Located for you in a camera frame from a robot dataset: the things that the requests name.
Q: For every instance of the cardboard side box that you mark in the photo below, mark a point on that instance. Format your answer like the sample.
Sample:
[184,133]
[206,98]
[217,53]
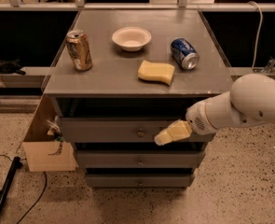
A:
[44,150]

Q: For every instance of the yellow sponge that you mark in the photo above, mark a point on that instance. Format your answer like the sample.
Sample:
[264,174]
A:
[159,72]

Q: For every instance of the gold soda can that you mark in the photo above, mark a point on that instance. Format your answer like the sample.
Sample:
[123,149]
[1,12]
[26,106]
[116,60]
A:
[78,49]

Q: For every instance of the grey top drawer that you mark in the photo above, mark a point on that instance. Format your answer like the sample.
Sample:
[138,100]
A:
[111,130]

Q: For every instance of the blue soda can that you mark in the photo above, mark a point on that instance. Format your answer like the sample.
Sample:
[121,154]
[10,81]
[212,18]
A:
[184,54]

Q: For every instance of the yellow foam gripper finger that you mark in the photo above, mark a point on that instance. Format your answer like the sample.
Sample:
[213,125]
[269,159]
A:
[177,131]

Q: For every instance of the white paper bowl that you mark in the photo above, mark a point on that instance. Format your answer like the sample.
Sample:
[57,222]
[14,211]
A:
[131,39]

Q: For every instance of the black floor bar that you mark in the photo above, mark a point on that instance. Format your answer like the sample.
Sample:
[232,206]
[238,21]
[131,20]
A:
[15,165]

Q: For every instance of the crumpled trash in box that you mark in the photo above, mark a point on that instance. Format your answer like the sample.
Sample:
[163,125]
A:
[54,129]

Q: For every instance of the black object on ledge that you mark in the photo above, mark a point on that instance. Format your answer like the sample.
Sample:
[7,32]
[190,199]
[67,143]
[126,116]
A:
[11,67]

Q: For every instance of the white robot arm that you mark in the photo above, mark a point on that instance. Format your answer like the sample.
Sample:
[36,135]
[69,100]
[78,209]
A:
[250,102]

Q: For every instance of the grey drawer cabinet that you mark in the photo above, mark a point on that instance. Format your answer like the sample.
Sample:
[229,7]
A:
[112,89]

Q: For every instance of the grey middle drawer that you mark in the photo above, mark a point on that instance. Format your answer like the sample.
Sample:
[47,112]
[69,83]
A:
[139,159]

